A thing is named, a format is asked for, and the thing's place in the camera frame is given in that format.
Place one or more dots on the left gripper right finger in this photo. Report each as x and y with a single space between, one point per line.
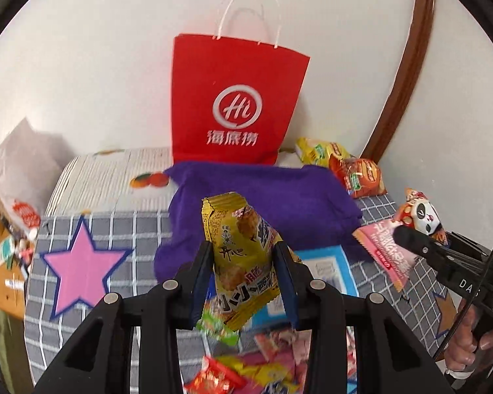
283 264

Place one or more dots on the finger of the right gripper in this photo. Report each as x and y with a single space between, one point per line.
415 242

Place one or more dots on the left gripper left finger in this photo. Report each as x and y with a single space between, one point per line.
203 268

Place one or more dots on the panda pink snack packet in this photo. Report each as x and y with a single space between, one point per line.
388 241

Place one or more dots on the yellow triangular snack packet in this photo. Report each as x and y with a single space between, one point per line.
244 276

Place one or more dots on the red candy packet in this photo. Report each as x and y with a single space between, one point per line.
215 378

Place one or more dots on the pink yellow snack bag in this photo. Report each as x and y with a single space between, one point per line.
259 373

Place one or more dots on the green snack packet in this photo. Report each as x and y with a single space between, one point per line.
211 325

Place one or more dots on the pale pink nougat packet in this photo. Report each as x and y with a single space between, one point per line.
285 343

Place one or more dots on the person right hand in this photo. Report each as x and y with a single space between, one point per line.
463 348

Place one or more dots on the blue tissue box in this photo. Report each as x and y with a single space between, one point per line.
320 304

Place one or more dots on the purple towel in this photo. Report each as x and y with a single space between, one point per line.
308 206

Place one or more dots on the orange chips bag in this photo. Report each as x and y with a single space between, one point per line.
360 177

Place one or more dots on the yellow chips bag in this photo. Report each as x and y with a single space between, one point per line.
319 152

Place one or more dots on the fruit print white cloth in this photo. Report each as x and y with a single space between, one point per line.
121 180

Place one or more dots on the pink star sticker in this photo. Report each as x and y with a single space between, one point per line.
82 270

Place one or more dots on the red paper shopping bag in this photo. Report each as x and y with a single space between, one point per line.
232 99

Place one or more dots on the white Miniso plastic bag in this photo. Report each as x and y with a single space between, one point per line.
31 163

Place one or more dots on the brown wooden door frame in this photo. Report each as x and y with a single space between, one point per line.
405 80

